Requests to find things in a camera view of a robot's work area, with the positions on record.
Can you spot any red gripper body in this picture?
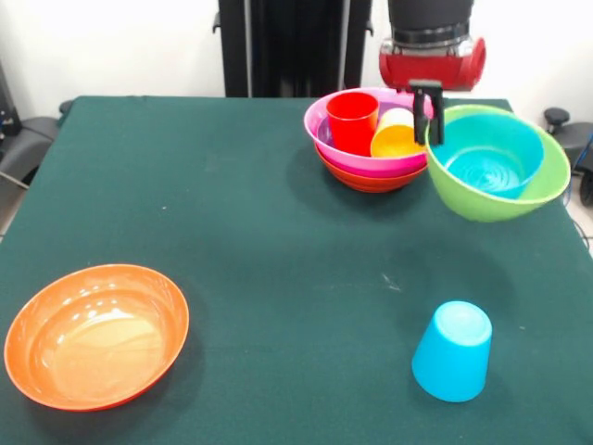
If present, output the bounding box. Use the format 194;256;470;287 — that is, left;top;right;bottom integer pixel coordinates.
377;37;488;93

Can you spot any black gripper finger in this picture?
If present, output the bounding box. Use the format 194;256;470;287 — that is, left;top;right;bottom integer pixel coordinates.
410;85;430;146
426;83;447;146

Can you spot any yellow cup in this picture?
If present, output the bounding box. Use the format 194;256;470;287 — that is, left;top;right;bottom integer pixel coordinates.
370;107;428;159

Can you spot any red cup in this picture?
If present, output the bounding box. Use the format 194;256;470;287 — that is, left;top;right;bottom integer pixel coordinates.
325;91;381;158

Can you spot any blue bowl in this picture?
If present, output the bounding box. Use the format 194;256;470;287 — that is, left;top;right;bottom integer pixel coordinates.
433;114;546;200

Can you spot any large pink bowl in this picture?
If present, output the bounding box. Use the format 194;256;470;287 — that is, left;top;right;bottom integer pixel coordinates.
303;86;435;179

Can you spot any orange bowl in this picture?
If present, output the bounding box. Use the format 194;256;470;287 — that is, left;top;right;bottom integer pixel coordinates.
313;138;430;194
3;263;191;413

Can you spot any green bowl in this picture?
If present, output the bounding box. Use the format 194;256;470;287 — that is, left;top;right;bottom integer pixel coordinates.
424;104;573;224

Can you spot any purple bowl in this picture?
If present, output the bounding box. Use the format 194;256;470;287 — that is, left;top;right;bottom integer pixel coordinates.
316;104;395;146

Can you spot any black caster leg with knob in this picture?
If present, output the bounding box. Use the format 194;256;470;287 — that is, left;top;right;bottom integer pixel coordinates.
539;107;593;208
0;99;75;191

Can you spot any dark green tablecloth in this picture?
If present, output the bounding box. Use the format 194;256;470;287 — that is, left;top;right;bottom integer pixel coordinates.
0;95;593;445

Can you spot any light blue cup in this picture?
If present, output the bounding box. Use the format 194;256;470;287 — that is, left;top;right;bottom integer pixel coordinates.
411;299;494;403

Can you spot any blue cable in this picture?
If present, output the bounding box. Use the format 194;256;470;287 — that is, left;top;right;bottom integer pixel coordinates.
562;133;593;205

